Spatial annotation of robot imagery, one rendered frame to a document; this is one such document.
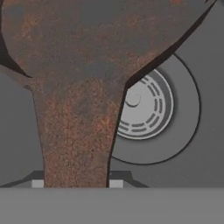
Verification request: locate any grey sink basin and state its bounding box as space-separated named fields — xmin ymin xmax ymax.
xmin=0 ymin=0 xmax=224 ymax=189

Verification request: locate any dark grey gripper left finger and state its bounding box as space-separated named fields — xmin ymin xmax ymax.
xmin=0 ymin=170 xmax=46 ymax=189

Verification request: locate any rusty brown pan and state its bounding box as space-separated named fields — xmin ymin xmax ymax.
xmin=0 ymin=0 xmax=218 ymax=189

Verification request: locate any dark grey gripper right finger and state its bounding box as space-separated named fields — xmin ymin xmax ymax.
xmin=108 ymin=170 xmax=150 ymax=189

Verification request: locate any round grey sink drain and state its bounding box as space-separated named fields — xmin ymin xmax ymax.
xmin=109 ymin=52 xmax=202 ymax=166

